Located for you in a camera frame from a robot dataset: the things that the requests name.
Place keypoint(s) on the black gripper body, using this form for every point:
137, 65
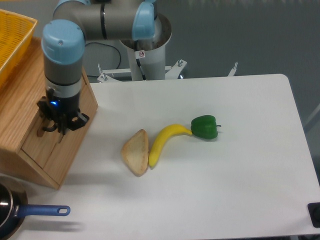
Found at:
68, 104

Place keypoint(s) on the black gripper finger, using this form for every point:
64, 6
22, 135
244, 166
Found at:
74, 121
50, 109

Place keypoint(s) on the wooden top drawer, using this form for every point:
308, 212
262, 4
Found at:
54, 150

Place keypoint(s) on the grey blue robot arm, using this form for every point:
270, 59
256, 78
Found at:
63, 44

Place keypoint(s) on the wooden drawer cabinet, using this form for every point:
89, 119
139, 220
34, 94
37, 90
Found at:
18, 112

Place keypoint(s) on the bread slice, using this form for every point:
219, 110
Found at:
135, 153

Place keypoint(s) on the yellow plastic basket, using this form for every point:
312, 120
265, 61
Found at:
16, 32

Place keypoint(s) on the yellow banana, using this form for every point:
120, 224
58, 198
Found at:
163, 136

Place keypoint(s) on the green bell pepper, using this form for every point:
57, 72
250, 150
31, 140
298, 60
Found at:
204, 127

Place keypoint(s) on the black corner clamp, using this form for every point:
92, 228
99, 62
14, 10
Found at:
314, 212

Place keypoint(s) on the blue handled frying pan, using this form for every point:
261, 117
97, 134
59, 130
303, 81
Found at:
13, 211

